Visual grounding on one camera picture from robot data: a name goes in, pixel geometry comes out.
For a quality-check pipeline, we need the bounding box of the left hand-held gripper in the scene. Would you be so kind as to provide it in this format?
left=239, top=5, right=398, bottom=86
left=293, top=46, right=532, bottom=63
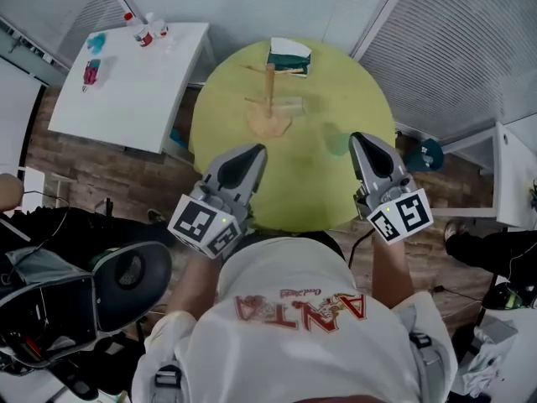
left=167, top=143, right=269, bottom=260

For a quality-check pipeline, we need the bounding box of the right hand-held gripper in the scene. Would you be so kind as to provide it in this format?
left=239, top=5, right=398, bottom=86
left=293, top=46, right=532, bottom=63
left=348, top=131, right=435, bottom=247

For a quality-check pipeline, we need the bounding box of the green translucent cup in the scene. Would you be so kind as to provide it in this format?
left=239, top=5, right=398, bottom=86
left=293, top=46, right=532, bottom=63
left=321, top=121, right=352, bottom=160

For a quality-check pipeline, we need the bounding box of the wooden mug tree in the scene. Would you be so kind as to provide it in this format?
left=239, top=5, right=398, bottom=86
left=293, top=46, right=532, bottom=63
left=238, top=62, right=310, bottom=139

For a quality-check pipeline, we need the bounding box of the person's right forearm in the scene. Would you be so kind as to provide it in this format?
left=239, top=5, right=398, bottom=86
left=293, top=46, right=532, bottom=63
left=370, top=236, right=421, bottom=312

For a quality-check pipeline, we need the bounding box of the person's left forearm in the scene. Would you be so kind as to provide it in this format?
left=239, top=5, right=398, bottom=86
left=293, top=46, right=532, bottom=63
left=166, top=243, right=222, bottom=325

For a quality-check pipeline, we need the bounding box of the green and white box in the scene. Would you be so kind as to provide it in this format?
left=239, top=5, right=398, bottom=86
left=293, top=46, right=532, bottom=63
left=266, top=36, right=313, bottom=77

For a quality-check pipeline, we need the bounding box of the white side table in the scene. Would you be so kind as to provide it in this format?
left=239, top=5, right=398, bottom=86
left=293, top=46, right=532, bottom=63
left=48, top=21, right=217, bottom=155

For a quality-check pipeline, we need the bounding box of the white desk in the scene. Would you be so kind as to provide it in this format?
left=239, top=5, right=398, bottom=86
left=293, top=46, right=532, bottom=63
left=438, top=120, right=537, bottom=230

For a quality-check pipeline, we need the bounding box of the white bottle with red label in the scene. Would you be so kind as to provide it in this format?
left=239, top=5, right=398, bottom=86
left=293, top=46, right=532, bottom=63
left=133, top=22, right=153, bottom=50

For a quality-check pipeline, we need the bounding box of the teal cloth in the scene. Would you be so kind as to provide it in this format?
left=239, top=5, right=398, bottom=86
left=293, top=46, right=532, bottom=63
left=86, top=32, right=108, bottom=54

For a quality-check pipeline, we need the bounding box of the person's white printed t-shirt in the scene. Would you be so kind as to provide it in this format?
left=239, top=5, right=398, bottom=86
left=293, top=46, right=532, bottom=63
left=131, top=233, right=459, bottom=403

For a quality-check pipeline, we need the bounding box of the crumpled white cloth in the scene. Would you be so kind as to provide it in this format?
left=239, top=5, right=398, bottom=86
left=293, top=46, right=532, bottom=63
left=460, top=325, right=511, bottom=398

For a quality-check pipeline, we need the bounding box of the grey and black backpack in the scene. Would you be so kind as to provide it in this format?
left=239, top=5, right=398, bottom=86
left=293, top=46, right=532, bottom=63
left=0, top=245, right=100, bottom=371

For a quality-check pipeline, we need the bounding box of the black cable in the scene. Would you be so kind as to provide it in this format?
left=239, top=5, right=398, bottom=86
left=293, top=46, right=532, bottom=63
left=347, top=227, right=375, bottom=268

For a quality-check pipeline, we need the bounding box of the grey harness strap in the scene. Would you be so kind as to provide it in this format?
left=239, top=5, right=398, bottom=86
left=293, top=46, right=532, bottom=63
left=153, top=353, right=184, bottom=403
left=409, top=330, right=445, bottom=403

